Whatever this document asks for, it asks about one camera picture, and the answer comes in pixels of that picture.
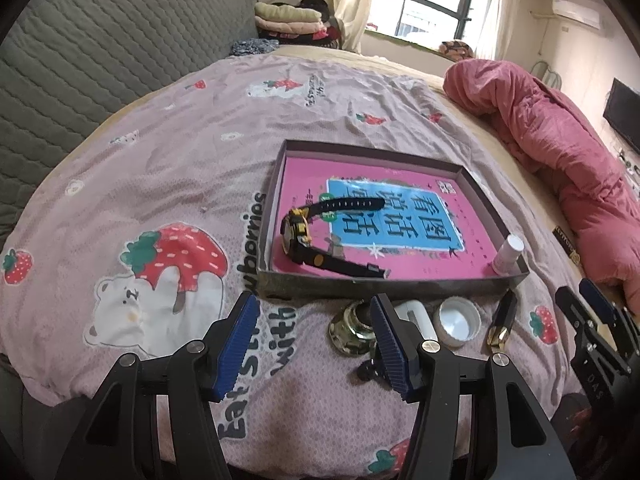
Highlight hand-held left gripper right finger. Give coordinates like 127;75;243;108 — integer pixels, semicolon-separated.
369;294;576;480

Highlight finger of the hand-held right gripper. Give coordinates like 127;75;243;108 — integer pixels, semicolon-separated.
579;278;640;341
555;286;596;346

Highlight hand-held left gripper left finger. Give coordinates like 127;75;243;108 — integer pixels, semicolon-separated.
65;290;262;480

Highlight small glass jar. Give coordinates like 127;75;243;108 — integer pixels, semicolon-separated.
327;300;383;358

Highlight grey cardboard box tray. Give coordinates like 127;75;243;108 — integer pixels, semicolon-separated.
256;139;531;302

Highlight black and red lighter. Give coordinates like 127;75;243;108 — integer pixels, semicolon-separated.
487;289;518;350

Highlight white round cap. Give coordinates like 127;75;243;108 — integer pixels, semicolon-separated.
432;296;482;350

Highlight small black object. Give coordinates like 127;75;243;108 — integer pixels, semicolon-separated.
356;359;386;381

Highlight white earbuds case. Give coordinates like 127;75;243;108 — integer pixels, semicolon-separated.
392;299;438;343

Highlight black strip with gold print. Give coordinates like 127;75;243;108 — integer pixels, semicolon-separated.
552;225;583;266

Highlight small white bottle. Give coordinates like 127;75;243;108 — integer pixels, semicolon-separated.
492;235;524;276

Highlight black and yellow wristwatch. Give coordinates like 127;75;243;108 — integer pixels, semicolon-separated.
280;197;391;281

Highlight pink quilt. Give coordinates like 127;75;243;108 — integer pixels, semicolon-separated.
442;57;640;311

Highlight pink and blue book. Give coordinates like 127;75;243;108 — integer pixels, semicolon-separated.
272;156;501;281

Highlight black television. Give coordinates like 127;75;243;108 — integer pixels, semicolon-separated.
602;78;640;153

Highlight strawberry printed pink blanket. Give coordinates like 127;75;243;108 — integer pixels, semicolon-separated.
0;52;586;476

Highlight metal chair back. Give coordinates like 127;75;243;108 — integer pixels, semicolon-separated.
530;60;562;92

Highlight patterned cloth on sill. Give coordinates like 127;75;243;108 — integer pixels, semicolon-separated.
437;40;473;59

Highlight white air conditioner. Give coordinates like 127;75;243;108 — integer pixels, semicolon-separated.
551;0;601;30

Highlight blue patterned cloth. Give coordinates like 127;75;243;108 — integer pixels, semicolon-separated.
229;37;278;57

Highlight cream curtain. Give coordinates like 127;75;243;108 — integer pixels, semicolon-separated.
332;0;378;54
472;0;516;61

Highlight grey quilted headboard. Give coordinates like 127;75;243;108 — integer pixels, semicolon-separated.
0;0;261;226

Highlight pink folded blanket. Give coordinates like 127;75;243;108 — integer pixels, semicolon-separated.
257;19;326;37

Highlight dark clothes pile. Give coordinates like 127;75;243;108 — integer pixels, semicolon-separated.
260;0;347;52

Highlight black framed window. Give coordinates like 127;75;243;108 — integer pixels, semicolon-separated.
372;0;483;47

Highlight cream folded blanket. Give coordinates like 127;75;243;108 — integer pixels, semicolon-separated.
255;2;323;24

